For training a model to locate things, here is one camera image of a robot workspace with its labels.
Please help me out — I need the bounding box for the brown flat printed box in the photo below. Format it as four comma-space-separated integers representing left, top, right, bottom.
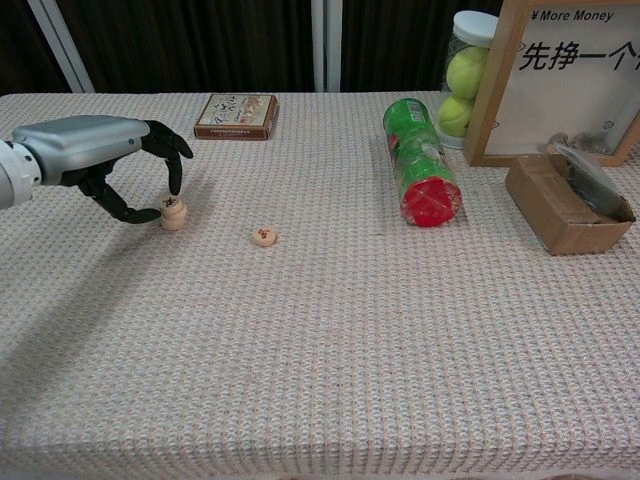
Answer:
193, 93, 280, 142

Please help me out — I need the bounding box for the wooden frame money box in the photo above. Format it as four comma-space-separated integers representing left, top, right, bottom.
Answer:
462, 0, 640, 168

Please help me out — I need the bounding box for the clear tube white lid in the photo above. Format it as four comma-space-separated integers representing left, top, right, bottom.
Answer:
437, 10, 501, 150

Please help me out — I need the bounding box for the black curtain panel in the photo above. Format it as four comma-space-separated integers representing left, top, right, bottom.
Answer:
54, 0, 315, 95
339, 0, 506, 93
0, 0, 71, 96

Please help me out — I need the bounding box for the white aluminium frame post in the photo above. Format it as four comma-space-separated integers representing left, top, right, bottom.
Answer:
27, 0, 96, 94
309, 0, 343, 93

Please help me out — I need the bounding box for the green chips can red lid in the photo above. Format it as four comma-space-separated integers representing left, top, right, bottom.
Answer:
382, 97, 463, 229

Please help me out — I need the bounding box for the yellow-green tennis ball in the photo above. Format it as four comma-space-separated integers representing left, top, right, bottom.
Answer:
446, 46, 491, 100
437, 95, 476, 137

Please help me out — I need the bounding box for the open brown cardboard box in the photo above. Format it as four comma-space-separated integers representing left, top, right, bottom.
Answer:
504, 152, 637, 257

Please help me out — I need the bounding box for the beige woven tablecloth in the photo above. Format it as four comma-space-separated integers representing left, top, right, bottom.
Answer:
0, 91, 640, 480

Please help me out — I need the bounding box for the dark item in plastic bag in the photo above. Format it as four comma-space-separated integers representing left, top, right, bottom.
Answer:
549, 142, 625, 219

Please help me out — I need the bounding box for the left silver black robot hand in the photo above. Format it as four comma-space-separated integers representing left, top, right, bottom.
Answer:
10, 115, 195, 225

